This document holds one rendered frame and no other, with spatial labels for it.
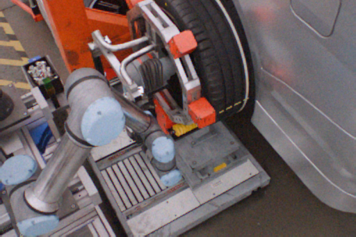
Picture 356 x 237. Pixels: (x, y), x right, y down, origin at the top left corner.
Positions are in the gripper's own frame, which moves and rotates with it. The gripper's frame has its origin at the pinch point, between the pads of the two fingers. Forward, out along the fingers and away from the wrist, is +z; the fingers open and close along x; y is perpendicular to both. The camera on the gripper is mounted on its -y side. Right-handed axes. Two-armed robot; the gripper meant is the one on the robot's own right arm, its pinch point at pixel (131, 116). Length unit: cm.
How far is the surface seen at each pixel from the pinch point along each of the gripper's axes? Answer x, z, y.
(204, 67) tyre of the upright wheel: -28.8, -8.7, 20.2
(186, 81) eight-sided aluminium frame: -21.7, -7.9, 15.5
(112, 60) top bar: -2.3, 17.8, 15.0
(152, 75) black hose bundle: -10.9, -1.5, 19.2
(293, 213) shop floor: -65, -43, -83
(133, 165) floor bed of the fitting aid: -3, 25, -77
